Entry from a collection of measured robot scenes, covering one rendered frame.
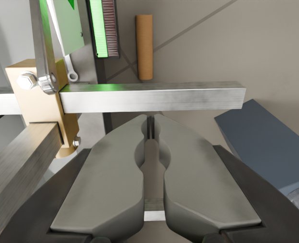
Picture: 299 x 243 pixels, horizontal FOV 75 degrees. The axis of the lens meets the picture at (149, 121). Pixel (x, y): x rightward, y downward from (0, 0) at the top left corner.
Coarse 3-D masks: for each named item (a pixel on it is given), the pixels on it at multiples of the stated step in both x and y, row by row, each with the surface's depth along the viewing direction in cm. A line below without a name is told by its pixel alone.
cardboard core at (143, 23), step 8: (136, 16) 90; (144, 16) 88; (136, 24) 92; (144, 24) 90; (136, 32) 94; (144, 32) 92; (136, 40) 96; (144, 40) 93; (152, 40) 97; (144, 48) 95; (152, 48) 98; (144, 56) 97; (152, 56) 100; (144, 64) 99; (152, 64) 102; (144, 72) 101; (152, 72) 104
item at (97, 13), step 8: (96, 0) 32; (96, 8) 33; (96, 16) 33; (96, 24) 34; (96, 32) 35; (104, 32) 35; (96, 40) 35; (104, 40) 35; (104, 48) 36; (104, 56) 37
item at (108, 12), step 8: (104, 0) 32; (112, 0) 32; (104, 8) 33; (112, 8) 33; (104, 16) 33; (112, 16) 33; (112, 24) 34; (112, 32) 35; (112, 40) 35; (112, 48) 36; (112, 56) 37
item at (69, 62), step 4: (48, 0) 32; (48, 4) 32; (52, 8) 32; (52, 12) 33; (52, 16) 33; (56, 28) 34; (56, 32) 34; (60, 44) 35; (64, 56) 36; (68, 56) 36; (68, 60) 36; (68, 64) 37; (72, 64) 37; (68, 68) 37; (72, 68) 37; (72, 72) 38; (76, 72) 38; (68, 76) 38; (76, 76) 38; (72, 80) 38; (76, 80) 38
